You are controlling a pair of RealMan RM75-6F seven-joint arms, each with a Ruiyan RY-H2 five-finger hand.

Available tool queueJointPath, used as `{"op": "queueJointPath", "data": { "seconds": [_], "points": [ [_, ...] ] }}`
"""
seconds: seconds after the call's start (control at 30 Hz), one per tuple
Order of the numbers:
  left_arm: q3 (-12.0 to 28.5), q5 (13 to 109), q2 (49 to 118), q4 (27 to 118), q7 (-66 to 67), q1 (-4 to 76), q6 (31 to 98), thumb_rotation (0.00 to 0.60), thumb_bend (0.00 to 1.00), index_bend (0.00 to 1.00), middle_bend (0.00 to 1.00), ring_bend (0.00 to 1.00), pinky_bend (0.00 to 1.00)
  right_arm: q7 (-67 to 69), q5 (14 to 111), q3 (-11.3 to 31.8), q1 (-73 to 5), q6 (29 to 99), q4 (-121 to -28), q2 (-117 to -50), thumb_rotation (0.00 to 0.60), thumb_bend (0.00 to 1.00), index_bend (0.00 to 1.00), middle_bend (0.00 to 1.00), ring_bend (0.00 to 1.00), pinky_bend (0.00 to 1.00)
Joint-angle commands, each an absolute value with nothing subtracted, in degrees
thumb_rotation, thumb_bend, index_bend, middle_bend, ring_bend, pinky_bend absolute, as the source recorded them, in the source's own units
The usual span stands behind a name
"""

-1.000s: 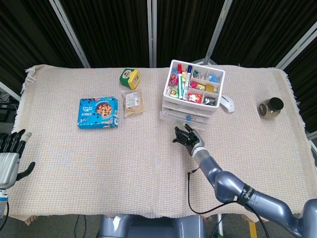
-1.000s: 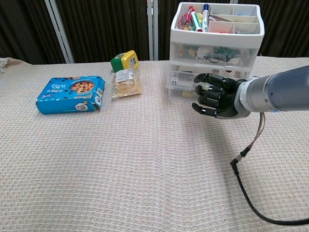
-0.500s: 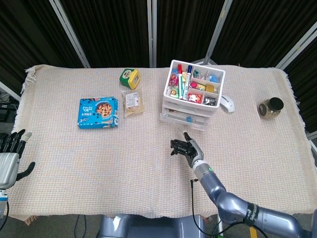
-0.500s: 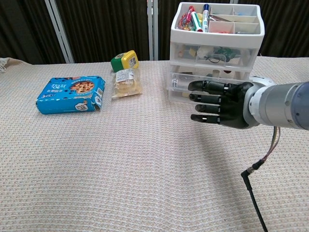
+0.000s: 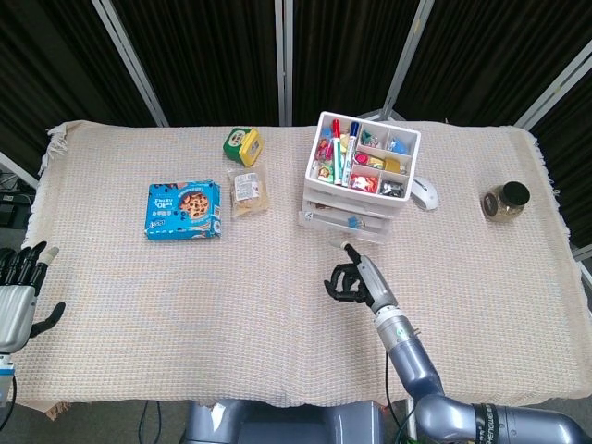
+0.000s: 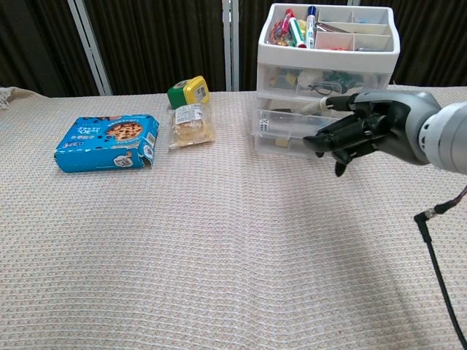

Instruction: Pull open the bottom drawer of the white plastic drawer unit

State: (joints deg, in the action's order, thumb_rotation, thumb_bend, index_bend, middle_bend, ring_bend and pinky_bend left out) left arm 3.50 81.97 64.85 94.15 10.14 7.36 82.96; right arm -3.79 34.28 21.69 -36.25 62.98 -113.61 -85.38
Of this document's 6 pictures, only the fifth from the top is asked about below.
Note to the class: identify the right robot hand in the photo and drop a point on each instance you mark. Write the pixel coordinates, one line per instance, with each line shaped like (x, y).
(377, 282)

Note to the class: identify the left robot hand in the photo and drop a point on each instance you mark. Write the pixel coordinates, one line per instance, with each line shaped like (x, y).
(16, 305)

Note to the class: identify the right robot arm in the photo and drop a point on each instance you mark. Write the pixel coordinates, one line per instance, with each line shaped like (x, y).
(411, 361)

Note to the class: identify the white desktop drawer organizer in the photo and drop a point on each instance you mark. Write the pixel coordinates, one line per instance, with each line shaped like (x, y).
(351, 192)

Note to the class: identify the blue binder clip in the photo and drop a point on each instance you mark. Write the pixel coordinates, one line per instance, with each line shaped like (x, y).
(353, 222)

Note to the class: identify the white computer mouse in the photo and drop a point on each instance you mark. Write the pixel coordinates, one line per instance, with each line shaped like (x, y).
(425, 194)

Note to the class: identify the brass padlock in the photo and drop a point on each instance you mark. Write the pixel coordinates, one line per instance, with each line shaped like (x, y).
(395, 165)

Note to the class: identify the green marker pen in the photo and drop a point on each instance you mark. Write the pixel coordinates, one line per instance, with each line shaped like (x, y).
(341, 162)

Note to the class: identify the blue marker pen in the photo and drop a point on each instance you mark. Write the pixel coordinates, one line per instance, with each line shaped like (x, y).
(352, 152)

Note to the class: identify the beige woven tablecloth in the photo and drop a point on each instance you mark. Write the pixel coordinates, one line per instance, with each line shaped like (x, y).
(231, 300)

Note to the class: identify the glass jar black lid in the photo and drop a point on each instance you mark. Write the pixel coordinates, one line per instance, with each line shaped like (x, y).
(506, 201)

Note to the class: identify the clear snack packet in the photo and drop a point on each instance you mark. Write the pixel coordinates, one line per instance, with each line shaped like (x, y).
(247, 192)

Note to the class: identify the red marker pen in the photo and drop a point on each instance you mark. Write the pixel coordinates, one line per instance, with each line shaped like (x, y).
(336, 127)

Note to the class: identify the grey robot torso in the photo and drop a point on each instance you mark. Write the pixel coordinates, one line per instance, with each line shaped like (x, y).
(300, 425)

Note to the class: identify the blue cookie box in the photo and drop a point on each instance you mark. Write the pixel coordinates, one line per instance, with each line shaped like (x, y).
(182, 210)

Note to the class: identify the green and yellow tin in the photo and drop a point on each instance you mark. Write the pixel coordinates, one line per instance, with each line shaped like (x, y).
(240, 145)

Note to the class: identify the grey metal screen post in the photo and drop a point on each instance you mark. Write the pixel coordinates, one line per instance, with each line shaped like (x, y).
(555, 88)
(131, 65)
(283, 60)
(407, 55)

